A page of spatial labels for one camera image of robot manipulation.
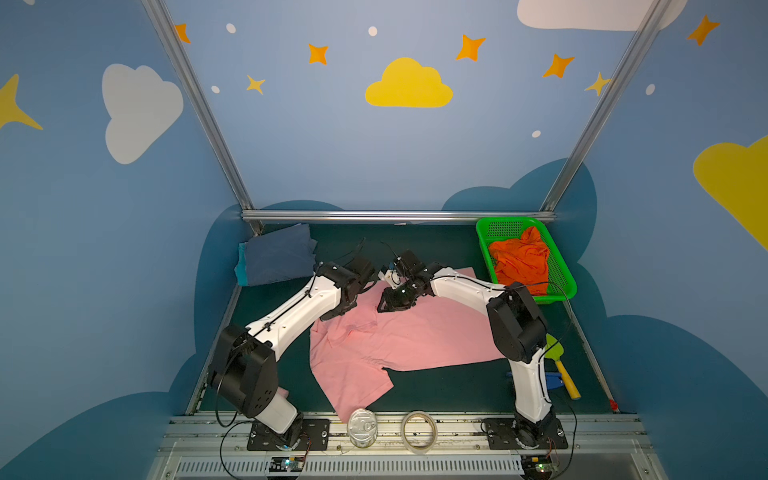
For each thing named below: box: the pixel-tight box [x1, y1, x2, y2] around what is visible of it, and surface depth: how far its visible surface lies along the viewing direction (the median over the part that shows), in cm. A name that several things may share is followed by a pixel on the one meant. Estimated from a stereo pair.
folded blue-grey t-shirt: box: [245, 223, 318, 287], surface depth 108 cm
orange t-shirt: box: [488, 226, 550, 295], surface depth 108 cm
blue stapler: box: [546, 372, 564, 390], surface depth 84 cm
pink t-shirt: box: [310, 281, 505, 424], surface depth 90 cm
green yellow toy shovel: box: [544, 333, 581, 400], surface depth 86 cm
